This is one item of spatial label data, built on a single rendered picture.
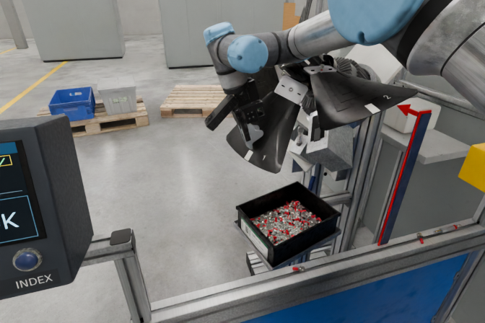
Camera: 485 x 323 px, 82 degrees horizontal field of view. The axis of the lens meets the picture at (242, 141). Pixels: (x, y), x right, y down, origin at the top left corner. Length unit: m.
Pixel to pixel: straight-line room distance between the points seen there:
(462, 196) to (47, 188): 1.44
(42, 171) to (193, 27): 5.92
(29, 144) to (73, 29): 7.59
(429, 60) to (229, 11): 6.10
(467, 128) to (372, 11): 1.18
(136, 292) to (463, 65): 0.51
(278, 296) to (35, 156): 0.50
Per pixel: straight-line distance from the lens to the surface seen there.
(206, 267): 1.75
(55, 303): 1.87
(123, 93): 3.48
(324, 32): 0.56
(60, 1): 7.92
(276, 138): 0.85
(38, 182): 0.36
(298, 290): 0.66
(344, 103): 0.67
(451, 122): 1.46
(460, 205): 1.52
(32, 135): 0.35
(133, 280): 0.52
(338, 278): 0.70
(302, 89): 0.89
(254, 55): 0.60
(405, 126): 1.33
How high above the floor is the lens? 1.37
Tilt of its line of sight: 27 degrees down
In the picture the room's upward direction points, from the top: straight up
